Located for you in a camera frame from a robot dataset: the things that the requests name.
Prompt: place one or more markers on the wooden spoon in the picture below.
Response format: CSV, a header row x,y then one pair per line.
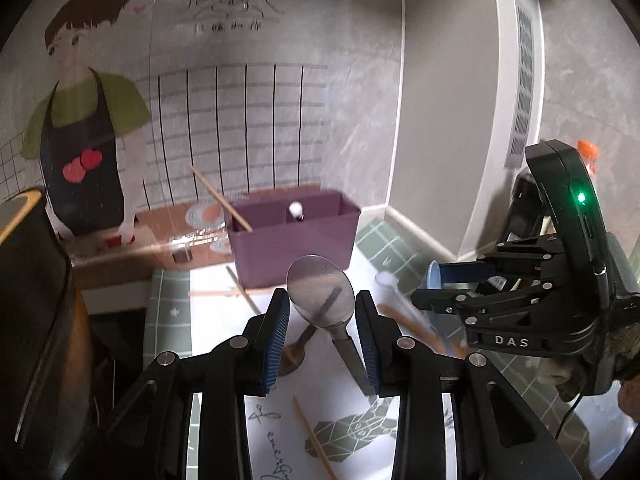
x,y
410,322

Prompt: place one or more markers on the white vent grille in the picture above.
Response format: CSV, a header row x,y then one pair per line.
x,y
522,80

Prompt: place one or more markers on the cartoon wall poster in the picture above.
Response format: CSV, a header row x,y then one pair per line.
x,y
200,110

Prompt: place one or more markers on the orange cap chili bottle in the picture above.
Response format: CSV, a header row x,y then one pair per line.
x,y
587,152

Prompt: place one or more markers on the green checked tablecloth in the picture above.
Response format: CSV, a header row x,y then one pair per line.
x,y
280,455

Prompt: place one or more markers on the yellow pot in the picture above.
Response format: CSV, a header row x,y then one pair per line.
x,y
22,212

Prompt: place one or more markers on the small white spoon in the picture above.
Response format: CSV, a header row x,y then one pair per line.
x,y
296,209

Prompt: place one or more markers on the wooden chopstick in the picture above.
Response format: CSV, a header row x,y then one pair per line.
x,y
244,291
220,197
315,440
225,293

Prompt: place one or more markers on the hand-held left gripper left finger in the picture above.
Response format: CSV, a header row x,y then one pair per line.
x,y
275,345

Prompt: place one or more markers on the person's right hand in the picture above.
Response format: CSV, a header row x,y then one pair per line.
x,y
557,375

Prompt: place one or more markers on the black wok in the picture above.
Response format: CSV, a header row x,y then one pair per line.
x,y
35,335

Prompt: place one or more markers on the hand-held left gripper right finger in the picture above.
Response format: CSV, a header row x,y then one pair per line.
x,y
367,345

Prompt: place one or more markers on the purple plastic utensil holder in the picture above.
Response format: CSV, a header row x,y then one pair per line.
x,y
280,255

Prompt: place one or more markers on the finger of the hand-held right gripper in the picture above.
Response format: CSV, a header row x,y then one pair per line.
x,y
465,272
475,300

